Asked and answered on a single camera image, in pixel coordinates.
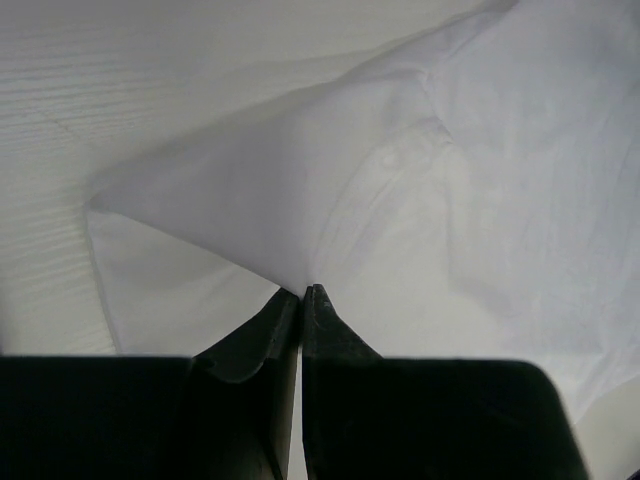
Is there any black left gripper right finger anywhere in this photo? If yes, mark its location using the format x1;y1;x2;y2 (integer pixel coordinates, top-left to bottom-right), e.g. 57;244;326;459
302;285;588;479

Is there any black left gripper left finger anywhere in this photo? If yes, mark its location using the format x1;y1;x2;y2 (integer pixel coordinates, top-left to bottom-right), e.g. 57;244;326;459
1;290;299;479

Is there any white t-shirt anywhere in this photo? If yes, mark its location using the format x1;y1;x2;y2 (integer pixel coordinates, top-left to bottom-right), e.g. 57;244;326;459
86;1;639;418

